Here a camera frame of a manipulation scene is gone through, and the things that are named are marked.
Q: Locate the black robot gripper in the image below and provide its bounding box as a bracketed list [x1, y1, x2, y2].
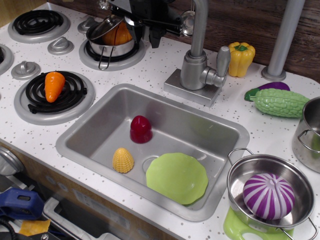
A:
[108, 0, 182, 49]

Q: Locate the silver toy faucet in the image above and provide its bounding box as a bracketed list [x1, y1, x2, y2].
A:
[163, 0, 231, 107]

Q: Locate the orange toy pumpkin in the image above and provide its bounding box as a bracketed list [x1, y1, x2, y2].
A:
[101, 22, 133, 46]

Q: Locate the hanging steel ladle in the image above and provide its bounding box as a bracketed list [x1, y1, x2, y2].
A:
[180, 0, 195, 37]

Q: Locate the steel pot lid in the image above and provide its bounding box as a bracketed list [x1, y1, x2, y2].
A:
[86, 14, 124, 41]

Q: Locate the back right coil burner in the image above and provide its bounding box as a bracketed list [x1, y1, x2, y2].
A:
[79, 40, 146, 72]

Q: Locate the silver stove knob back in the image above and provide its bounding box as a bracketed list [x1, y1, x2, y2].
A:
[77, 17, 99, 34]

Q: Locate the silver stove knob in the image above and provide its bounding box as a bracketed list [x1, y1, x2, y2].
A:
[77, 17, 99, 34]
[11, 61, 41, 81]
[47, 36, 74, 56]

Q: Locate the silver stove knob middle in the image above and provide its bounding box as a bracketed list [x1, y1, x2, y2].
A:
[47, 36, 74, 56]

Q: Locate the front black coil burner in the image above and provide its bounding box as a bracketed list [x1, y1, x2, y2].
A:
[14, 71, 95, 126]

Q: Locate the yellow toy bell pepper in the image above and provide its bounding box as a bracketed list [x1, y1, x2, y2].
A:
[228, 42, 256, 78]

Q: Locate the red toy vegetable piece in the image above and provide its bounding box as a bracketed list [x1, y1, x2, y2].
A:
[130, 115, 153, 144]

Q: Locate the orange toy carrot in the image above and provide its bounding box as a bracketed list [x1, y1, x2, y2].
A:
[44, 71, 66, 103]

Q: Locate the back left coil burner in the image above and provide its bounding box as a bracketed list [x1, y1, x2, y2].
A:
[7, 9, 71, 44]

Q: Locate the silver stove knob front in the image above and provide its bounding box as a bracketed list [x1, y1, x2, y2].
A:
[11, 61, 41, 81]

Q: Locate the stainless steel sink basin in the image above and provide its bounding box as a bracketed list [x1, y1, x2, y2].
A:
[55, 84, 250, 222]

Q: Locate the yellow toy corn piece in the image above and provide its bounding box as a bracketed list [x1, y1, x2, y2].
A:
[112, 147, 135, 174]

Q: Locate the grey vertical pole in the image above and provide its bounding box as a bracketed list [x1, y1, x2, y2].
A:
[261, 0, 305, 82]

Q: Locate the far left burner edge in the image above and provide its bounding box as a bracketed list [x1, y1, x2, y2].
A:
[0, 44, 14, 75]

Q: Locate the purple toy eggplant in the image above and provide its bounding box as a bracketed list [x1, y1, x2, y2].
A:
[244, 81, 291, 102]

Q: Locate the green toy bitter gourd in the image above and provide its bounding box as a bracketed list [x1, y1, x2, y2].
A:
[249, 88, 310, 118]

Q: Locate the light green plastic plate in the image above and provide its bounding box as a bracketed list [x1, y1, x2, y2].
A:
[146, 152, 209, 205]

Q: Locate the silver oven knob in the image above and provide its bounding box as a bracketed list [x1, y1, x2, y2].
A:
[0, 146, 25, 177]

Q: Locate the tall steel pot right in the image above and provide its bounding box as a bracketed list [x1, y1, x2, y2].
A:
[291, 97, 320, 173]

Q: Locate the purple white toy onion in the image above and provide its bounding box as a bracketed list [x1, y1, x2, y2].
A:
[242, 173, 296, 220]

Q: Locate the blue clamp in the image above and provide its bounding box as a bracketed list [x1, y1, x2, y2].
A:
[0, 188, 45, 220]

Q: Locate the light green plastic board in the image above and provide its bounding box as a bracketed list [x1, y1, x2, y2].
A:
[223, 207, 290, 240]

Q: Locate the yellow tape piece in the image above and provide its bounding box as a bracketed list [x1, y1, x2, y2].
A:
[18, 219, 51, 237]

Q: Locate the small steel pot with handle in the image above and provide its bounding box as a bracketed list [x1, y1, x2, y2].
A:
[87, 40, 136, 70]

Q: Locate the steel pan with handles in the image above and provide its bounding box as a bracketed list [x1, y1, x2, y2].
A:
[226, 152, 319, 240]

